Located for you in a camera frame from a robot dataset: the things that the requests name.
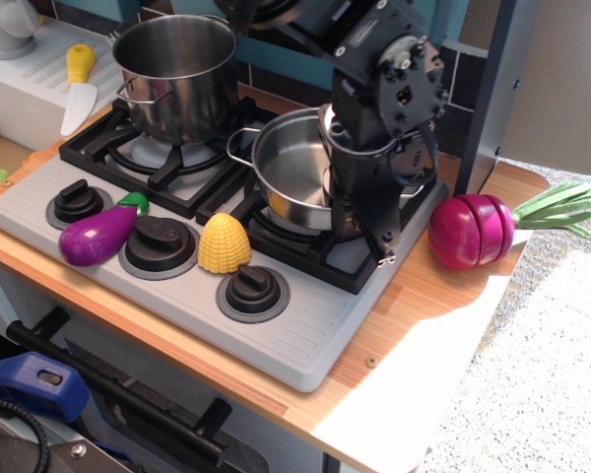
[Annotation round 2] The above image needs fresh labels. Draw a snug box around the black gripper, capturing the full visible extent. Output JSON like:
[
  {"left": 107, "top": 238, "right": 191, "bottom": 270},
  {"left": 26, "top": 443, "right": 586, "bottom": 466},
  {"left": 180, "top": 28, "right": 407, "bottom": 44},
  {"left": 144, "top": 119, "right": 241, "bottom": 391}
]
[{"left": 319, "top": 122, "right": 438, "bottom": 266}]

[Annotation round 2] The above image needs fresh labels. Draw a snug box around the small steel pan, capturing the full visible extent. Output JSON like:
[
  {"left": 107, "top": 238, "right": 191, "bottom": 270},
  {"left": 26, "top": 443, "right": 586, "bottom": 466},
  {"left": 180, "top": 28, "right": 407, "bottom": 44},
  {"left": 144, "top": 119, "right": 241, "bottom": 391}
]
[{"left": 229, "top": 105, "right": 412, "bottom": 231}]

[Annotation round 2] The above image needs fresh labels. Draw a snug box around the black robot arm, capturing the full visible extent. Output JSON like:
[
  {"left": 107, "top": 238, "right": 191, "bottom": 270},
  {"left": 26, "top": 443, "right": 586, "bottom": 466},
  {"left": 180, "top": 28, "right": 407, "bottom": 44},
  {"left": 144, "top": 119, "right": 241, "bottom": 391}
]
[{"left": 217, "top": 1, "right": 447, "bottom": 265}]

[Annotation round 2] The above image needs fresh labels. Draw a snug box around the black right stove knob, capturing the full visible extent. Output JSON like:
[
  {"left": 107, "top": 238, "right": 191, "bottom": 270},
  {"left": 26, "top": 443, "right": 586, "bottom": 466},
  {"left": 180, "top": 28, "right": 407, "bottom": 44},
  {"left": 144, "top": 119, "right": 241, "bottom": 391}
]
[{"left": 216, "top": 264, "right": 291, "bottom": 324}]

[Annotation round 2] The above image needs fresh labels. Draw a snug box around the black stove knob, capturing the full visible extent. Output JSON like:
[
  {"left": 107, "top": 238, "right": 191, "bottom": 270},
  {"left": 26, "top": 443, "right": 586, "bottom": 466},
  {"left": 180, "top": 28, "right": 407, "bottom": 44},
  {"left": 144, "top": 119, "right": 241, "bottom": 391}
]
[
  {"left": 45, "top": 178, "right": 113, "bottom": 230},
  {"left": 216, "top": 264, "right": 291, "bottom": 324},
  {"left": 118, "top": 216, "right": 199, "bottom": 281}
]

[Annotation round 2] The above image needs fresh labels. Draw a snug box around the grey toy stove top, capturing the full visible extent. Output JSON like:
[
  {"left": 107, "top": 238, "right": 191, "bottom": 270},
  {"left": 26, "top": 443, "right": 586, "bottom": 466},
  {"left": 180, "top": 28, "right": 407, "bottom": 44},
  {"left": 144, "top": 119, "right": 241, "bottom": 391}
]
[{"left": 0, "top": 98, "right": 449, "bottom": 394}]

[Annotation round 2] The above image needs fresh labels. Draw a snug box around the tall steel pot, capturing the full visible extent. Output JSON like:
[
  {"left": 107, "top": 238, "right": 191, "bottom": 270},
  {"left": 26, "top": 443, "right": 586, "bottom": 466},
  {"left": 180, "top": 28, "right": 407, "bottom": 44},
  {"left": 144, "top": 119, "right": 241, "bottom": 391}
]
[{"left": 112, "top": 15, "right": 238, "bottom": 146}]

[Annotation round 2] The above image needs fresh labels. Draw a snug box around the black middle stove knob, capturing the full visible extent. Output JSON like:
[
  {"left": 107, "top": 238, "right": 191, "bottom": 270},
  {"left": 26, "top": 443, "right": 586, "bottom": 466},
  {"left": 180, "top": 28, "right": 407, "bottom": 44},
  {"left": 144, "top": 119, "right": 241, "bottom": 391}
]
[{"left": 118, "top": 216, "right": 199, "bottom": 281}]

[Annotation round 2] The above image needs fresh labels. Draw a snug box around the black left stove knob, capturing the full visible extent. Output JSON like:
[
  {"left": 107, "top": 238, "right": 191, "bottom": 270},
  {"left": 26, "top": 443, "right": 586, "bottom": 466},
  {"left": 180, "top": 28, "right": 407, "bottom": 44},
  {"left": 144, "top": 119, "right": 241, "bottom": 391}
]
[{"left": 45, "top": 178, "right": 113, "bottom": 230}]

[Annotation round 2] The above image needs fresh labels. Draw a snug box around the black right burner grate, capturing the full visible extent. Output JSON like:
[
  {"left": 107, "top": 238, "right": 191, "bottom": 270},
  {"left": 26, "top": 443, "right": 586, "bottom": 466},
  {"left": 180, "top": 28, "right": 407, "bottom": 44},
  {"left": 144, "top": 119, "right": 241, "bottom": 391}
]
[{"left": 195, "top": 119, "right": 442, "bottom": 296}]

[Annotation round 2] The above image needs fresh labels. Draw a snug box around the black burner grate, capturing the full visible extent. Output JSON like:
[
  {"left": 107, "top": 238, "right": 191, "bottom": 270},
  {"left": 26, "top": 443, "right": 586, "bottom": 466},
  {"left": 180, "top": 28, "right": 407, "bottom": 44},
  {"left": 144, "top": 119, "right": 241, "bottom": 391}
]
[
  {"left": 59, "top": 98, "right": 277, "bottom": 224},
  {"left": 195, "top": 119, "right": 442, "bottom": 296}
]

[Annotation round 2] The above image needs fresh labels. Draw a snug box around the yellow toy corn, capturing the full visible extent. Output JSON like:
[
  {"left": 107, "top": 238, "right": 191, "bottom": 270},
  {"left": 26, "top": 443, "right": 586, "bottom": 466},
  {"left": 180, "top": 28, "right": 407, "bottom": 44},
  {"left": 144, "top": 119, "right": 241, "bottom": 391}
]
[{"left": 198, "top": 213, "right": 251, "bottom": 274}]

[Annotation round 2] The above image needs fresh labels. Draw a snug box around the black left burner grate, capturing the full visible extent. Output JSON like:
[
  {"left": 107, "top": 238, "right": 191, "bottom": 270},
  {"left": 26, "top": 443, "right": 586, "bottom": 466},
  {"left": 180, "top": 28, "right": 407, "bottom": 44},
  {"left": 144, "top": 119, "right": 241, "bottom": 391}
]
[{"left": 59, "top": 98, "right": 277, "bottom": 224}]

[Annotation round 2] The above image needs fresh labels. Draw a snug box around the cardboard panel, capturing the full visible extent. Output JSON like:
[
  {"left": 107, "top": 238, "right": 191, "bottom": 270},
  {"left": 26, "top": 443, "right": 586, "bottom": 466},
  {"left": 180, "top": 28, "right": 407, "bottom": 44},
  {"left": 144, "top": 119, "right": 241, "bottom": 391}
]
[{"left": 458, "top": 0, "right": 591, "bottom": 176}]

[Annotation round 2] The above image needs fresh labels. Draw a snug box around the purple toy eggplant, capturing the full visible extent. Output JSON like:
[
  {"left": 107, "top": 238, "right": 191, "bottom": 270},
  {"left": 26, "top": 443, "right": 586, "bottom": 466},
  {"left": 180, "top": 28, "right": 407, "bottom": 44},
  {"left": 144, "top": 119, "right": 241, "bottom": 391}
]
[{"left": 58, "top": 192, "right": 150, "bottom": 267}]

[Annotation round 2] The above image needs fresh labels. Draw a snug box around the white toy sink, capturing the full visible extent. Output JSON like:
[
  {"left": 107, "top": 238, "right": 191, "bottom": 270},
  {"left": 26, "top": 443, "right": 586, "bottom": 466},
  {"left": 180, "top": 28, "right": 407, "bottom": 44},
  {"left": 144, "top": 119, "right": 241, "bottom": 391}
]
[{"left": 0, "top": 19, "right": 122, "bottom": 151}]

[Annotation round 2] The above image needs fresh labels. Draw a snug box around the blue clamp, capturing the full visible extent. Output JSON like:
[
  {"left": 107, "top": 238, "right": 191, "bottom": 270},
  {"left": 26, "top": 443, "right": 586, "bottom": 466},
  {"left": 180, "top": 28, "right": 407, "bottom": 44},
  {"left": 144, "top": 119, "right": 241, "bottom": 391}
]
[{"left": 0, "top": 352, "right": 90, "bottom": 423}]

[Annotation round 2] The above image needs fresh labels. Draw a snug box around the grey toy faucet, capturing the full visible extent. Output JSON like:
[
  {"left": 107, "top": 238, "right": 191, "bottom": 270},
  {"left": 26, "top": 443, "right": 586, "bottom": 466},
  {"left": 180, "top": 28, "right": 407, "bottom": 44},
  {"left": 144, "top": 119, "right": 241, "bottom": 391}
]
[{"left": 0, "top": 0, "right": 41, "bottom": 60}]

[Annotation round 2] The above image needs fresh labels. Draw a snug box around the yellow handled toy knife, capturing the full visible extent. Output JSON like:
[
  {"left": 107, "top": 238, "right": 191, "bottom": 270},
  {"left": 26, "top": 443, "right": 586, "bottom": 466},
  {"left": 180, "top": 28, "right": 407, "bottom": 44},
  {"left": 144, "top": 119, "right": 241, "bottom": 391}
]
[{"left": 60, "top": 43, "right": 98, "bottom": 137}]

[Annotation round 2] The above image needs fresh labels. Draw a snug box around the black oven door handle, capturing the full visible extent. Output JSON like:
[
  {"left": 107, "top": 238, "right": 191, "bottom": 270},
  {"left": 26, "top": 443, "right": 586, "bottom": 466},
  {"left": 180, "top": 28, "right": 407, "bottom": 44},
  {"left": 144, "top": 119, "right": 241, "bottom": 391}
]
[{"left": 6, "top": 320, "right": 232, "bottom": 468}]

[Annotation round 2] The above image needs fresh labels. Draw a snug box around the black braided cable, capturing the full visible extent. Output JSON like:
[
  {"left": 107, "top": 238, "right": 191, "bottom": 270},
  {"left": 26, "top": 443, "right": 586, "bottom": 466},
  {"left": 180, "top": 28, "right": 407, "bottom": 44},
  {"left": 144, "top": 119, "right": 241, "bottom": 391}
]
[{"left": 0, "top": 399, "right": 50, "bottom": 473}]

